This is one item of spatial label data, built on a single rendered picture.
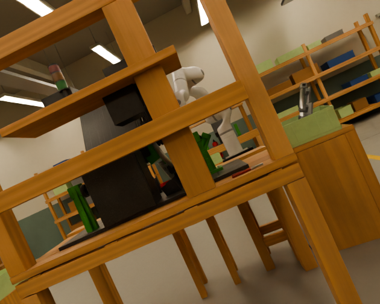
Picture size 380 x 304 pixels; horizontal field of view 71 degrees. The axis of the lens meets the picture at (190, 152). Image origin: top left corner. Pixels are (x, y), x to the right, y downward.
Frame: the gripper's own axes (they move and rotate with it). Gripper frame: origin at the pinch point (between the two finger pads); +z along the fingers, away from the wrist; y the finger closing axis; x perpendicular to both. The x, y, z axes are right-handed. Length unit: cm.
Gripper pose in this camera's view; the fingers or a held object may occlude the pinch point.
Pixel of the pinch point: (155, 142)
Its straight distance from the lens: 159.0
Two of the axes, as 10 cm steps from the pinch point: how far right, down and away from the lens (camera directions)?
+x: 4.4, 5.3, -7.2
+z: -7.4, 6.7, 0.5
